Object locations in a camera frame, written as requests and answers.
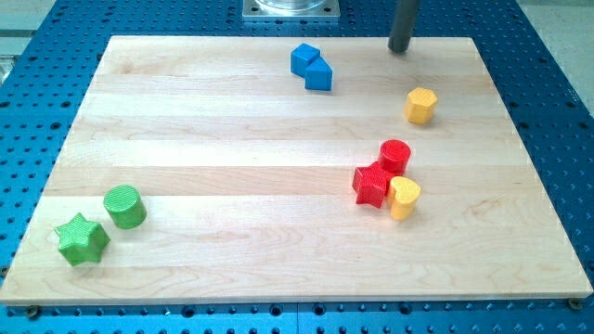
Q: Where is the yellow hexagon block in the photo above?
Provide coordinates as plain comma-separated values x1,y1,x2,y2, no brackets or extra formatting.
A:
404,87,438,125

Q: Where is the red cylinder block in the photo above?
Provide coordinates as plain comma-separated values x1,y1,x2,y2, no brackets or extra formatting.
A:
378,139,411,175

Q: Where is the blue perforated metal table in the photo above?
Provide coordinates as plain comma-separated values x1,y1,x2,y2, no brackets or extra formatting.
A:
1,1,593,333

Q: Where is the blue triangular block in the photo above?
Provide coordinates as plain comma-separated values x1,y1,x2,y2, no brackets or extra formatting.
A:
304,58,333,91

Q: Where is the yellow heart block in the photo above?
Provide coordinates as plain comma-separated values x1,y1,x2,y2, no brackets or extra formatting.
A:
386,176,421,221

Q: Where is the light wooden board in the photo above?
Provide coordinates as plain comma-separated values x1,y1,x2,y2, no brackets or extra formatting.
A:
1,36,592,305

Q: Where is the green cylinder block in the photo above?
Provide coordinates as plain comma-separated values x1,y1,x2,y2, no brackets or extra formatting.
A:
103,185,147,229

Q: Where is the red star block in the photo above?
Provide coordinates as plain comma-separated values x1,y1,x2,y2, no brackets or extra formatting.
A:
352,161,395,208

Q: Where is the blue cube block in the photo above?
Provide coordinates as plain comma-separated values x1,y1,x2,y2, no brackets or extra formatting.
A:
291,44,320,77

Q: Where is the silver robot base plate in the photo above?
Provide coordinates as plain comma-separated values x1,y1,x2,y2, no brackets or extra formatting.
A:
242,0,341,19

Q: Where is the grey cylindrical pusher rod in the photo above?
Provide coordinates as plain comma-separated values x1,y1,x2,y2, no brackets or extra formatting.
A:
388,0,420,54

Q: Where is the green star block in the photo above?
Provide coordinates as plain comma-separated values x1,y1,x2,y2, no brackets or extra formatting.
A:
54,212,110,266

